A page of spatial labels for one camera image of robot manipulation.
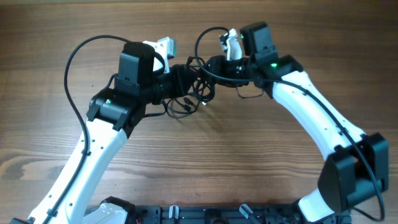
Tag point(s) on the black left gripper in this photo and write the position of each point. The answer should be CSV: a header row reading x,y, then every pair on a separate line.
x,y
180,86

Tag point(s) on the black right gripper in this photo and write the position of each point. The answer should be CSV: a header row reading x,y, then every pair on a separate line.
x,y
219,64

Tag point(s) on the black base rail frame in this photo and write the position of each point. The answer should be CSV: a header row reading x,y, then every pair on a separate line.
x,y
243,214

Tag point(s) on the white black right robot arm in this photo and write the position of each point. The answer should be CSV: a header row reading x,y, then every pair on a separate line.
x,y
356,164

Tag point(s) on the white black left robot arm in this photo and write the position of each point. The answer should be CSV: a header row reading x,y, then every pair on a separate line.
x,y
143,78

